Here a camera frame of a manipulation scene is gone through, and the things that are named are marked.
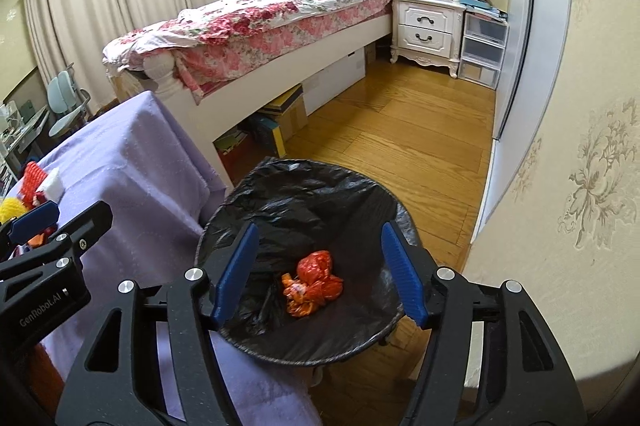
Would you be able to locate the yellow trash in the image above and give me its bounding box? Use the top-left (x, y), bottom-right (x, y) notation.
top-left (0, 198), bottom-right (28, 225)

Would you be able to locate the white tissue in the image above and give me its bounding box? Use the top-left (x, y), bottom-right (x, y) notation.
top-left (35, 167), bottom-right (65, 203)

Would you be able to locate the red wrapper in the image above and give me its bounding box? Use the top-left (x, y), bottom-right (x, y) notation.
top-left (281, 251), bottom-right (343, 318)

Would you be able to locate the red foam net sleeve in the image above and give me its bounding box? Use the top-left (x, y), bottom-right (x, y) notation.
top-left (20, 161), bottom-right (48, 209)

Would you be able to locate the black lined trash bin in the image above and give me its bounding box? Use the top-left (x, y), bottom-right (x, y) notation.
top-left (195, 159), bottom-right (420, 366)

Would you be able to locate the white study desk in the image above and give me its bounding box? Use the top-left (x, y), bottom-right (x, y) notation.
top-left (1, 107), bottom-right (50, 179)

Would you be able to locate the purple tablecloth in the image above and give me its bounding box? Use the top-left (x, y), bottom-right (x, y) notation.
top-left (6, 89), bottom-right (321, 426)

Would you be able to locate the light blue desk chair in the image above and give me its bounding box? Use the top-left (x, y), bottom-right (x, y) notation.
top-left (47, 64), bottom-right (91, 139)

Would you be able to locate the cardboard box under bed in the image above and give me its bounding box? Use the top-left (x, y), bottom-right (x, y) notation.
top-left (258, 84), bottom-right (308, 141)

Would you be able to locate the white under-bed storage box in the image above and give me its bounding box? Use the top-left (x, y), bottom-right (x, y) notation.
top-left (302, 48), bottom-right (366, 115)

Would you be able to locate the clear plastic drawer unit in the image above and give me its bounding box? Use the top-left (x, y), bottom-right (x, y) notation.
top-left (458, 8), bottom-right (509, 90)

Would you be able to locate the white nightstand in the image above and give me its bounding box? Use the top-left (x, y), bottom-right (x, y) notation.
top-left (390, 0), bottom-right (465, 79)

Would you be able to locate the pink floral quilt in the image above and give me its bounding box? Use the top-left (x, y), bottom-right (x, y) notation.
top-left (102, 0), bottom-right (390, 101)

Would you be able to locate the white sliding wardrobe door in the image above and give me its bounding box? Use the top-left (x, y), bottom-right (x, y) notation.
top-left (472, 0), bottom-right (572, 238)

